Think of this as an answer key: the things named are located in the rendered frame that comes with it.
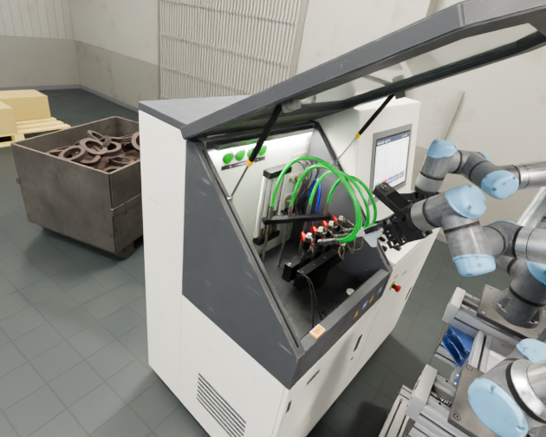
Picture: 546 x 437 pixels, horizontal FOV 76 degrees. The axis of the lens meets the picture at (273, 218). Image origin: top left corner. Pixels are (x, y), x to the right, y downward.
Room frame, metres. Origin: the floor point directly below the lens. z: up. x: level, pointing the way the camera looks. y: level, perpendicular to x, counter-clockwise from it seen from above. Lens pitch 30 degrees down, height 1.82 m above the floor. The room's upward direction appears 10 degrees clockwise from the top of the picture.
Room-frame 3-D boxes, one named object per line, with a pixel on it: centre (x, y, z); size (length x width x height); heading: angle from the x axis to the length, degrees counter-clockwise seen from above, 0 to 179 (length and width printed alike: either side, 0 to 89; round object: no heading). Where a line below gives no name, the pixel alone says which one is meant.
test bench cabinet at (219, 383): (1.17, -0.12, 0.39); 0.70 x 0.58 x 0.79; 143
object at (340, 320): (1.01, -0.34, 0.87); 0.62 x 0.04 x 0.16; 143
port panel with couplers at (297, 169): (1.50, -0.08, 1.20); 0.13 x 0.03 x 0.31; 143
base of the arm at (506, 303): (1.01, -0.93, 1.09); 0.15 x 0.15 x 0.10
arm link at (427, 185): (1.06, -0.47, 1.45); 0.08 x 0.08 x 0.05
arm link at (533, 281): (1.02, -0.93, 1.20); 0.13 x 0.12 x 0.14; 10
